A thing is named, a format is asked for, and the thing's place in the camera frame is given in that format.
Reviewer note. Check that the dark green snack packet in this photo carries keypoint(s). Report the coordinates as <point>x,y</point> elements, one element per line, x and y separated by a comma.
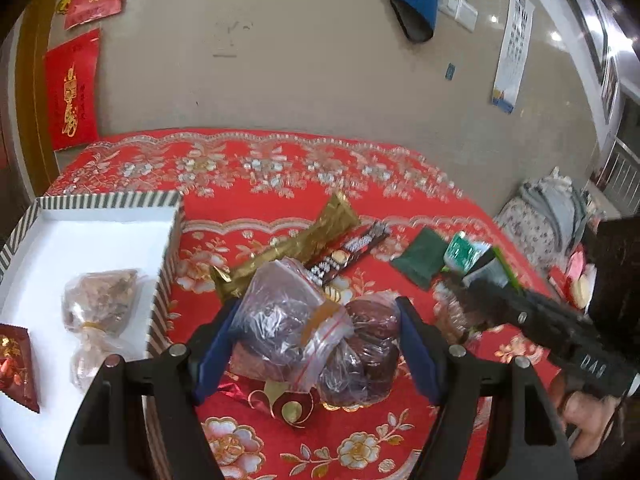
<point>423,259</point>

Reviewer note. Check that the person's right hand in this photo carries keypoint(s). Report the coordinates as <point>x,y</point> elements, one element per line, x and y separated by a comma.
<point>587,413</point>

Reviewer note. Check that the red wall decoration lower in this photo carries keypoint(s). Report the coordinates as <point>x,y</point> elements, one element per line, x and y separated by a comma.
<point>70,71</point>

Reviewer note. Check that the gold foil snack bar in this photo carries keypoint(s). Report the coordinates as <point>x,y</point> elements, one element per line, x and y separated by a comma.
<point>335,220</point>

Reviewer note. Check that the brown patterned snack packet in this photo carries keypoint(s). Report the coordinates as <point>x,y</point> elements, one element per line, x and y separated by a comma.
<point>450,318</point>

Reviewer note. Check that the clear bag of dates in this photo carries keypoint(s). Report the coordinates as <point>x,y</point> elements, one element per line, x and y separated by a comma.
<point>286,328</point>
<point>361,369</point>

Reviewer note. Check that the brown nuts clear bag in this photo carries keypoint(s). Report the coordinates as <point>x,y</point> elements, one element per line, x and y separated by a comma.
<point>96,309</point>

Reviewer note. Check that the light green candy packet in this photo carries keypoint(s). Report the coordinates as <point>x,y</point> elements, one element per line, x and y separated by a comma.
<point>462,253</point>

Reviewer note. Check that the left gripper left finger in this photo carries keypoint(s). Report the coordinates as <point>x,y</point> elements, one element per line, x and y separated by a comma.
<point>108,438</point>

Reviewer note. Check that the person's right forearm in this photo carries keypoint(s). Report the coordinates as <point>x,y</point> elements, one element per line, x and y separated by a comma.
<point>614,311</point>

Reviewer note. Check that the pile of clothes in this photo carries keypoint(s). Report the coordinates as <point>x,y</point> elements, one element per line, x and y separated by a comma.
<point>547,218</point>

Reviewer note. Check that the white wall switch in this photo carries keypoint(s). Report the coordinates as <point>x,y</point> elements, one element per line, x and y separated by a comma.
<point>460,11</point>

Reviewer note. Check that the small blue wall sticker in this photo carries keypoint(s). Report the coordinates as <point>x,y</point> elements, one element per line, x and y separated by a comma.
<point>451,69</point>

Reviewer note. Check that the framed picture on wall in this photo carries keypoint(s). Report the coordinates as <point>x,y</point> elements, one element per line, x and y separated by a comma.
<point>594,28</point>

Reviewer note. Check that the dark red gold packet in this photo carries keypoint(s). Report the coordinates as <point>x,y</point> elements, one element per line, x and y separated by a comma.
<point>271,398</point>

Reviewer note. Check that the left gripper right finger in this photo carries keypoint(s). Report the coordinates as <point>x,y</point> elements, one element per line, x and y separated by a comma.
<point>524,439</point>

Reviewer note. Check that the striped white gift box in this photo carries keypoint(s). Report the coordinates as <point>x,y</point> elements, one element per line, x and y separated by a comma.
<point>58,239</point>

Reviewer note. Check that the metal railing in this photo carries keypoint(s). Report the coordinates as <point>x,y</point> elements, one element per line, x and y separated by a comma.
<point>619,179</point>

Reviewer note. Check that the red floral tablecloth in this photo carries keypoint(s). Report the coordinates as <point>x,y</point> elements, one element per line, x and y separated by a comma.
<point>244,191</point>

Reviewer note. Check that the green black snack packet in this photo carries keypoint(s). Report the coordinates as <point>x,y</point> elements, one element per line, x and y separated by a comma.
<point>492,267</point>

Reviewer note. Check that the small red packet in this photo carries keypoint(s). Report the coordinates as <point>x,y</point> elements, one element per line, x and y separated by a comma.
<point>17,373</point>

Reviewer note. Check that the dark brown chocolate bar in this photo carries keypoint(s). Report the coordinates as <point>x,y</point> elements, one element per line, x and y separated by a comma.
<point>338,256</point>

